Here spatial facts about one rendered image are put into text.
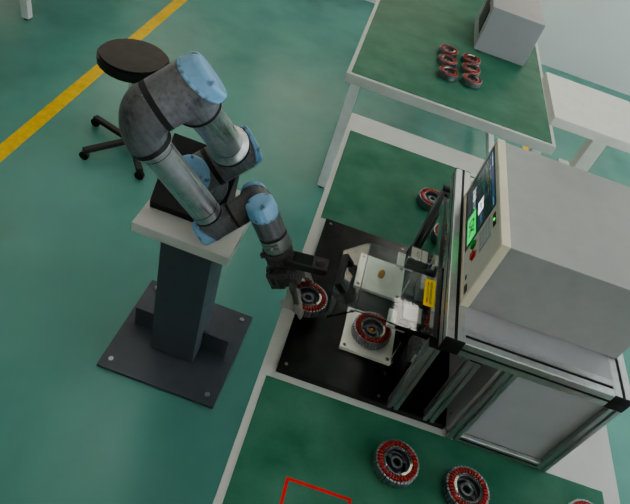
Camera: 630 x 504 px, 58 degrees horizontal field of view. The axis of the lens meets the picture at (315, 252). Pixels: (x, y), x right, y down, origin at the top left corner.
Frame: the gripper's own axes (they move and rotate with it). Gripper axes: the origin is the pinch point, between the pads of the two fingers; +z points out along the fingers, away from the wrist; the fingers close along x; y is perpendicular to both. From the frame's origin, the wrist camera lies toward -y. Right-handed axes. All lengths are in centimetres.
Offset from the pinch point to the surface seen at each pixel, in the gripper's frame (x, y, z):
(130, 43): -146, 117, -41
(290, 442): 38.3, -1.6, 9.6
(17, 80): -160, 210, -32
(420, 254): -23.9, -28.5, 6.6
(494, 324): 14, -50, -3
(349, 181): -71, 3, 8
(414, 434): 25.0, -27.5, 25.8
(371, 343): 6.3, -16.5, 11.5
